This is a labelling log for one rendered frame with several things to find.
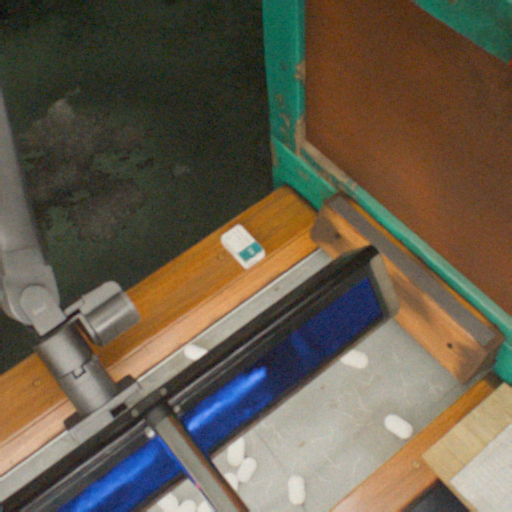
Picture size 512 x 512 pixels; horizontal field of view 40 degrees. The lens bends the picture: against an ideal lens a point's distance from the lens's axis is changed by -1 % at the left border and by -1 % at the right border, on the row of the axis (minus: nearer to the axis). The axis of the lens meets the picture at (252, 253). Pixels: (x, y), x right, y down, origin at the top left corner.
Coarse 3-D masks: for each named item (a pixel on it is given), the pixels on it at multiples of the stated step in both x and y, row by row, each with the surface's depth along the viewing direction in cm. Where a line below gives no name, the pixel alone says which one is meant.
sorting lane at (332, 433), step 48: (288, 288) 104; (384, 336) 99; (144, 384) 97; (336, 384) 96; (384, 384) 95; (432, 384) 95; (288, 432) 92; (336, 432) 92; (384, 432) 92; (0, 480) 91; (336, 480) 89
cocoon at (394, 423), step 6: (390, 414) 91; (390, 420) 90; (396, 420) 90; (402, 420) 91; (390, 426) 90; (396, 426) 90; (402, 426) 90; (408, 426) 90; (396, 432) 90; (402, 432) 90; (408, 432) 90
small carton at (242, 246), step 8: (232, 232) 105; (240, 232) 105; (224, 240) 104; (232, 240) 104; (240, 240) 104; (248, 240) 104; (232, 248) 103; (240, 248) 103; (248, 248) 103; (256, 248) 103; (240, 256) 103; (248, 256) 102; (256, 256) 103; (264, 256) 104; (248, 264) 103
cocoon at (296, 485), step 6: (288, 480) 88; (294, 480) 87; (300, 480) 87; (288, 486) 88; (294, 486) 87; (300, 486) 87; (294, 492) 86; (300, 492) 86; (294, 498) 86; (300, 498) 86
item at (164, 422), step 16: (144, 400) 57; (160, 416) 55; (176, 416) 55; (160, 432) 54; (176, 432) 54; (176, 448) 54; (192, 448) 53; (192, 464) 53; (208, 464) 53; (192, 480) 53; (208, 480) 52; (224, 480) 52; (208, 496) 52; (224, 496) 51; (240, 496) 52
